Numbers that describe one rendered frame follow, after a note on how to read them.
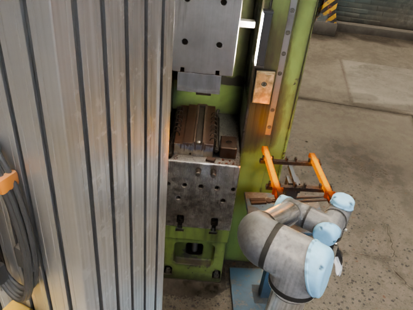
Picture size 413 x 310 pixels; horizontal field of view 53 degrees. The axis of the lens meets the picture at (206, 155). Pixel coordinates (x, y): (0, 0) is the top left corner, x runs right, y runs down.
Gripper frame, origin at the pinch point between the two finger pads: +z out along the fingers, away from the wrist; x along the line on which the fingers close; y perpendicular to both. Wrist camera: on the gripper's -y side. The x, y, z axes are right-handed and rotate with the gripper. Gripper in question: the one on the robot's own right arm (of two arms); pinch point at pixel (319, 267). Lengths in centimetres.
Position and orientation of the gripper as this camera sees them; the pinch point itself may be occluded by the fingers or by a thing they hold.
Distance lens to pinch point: 166.6
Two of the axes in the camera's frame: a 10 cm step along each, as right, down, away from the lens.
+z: -0.9, 8.2, 5.6
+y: -4.2, 4.8, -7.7
